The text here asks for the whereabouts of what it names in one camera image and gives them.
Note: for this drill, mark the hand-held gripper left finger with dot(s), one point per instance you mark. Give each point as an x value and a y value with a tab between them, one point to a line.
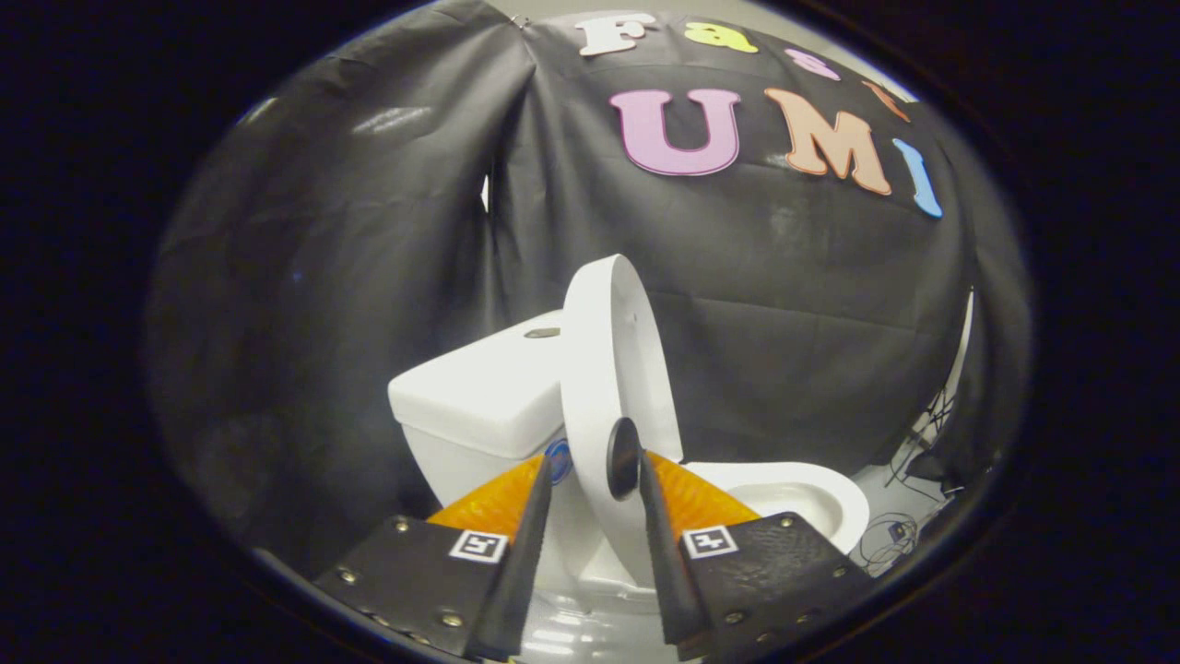
525	572

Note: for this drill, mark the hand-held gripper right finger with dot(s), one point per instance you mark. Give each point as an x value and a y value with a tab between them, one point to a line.
668	572

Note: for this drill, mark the white toilet lid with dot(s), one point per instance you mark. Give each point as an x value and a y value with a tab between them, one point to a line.
599	369

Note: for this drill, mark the white toilet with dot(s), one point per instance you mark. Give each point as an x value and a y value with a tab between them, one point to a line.
479	397

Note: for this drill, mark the black backdrop cloth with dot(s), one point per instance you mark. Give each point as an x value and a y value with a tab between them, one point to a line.
784	323

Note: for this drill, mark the black tripod stand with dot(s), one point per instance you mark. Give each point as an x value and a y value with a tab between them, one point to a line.
938	410

